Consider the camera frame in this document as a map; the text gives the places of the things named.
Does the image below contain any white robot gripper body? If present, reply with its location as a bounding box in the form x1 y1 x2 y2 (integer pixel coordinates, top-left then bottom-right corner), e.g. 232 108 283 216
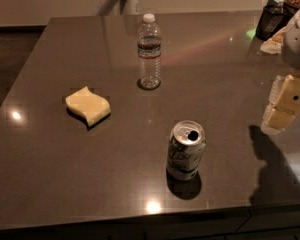
282 9 300 70

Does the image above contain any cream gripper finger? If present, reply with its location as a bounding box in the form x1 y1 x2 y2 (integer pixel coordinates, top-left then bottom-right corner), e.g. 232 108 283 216
275 74 300 130
260 75 287 135

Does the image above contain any white paper napkin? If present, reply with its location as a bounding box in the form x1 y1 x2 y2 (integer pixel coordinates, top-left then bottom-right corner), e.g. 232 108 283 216
260 27 286 55

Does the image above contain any black container with utensil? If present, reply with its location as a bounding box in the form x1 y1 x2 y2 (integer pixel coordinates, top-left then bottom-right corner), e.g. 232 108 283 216
256 0 297 41

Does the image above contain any open silver soda can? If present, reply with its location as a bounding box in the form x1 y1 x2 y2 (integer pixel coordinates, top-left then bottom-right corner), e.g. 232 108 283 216
166 120 206 181

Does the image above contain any clear plastic water bottle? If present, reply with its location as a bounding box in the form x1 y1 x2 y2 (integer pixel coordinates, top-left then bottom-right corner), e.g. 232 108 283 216
137 13 162 90

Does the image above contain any yellow wavy sponge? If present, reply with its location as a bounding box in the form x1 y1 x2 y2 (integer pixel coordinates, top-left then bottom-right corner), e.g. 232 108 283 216
65 87 111 127

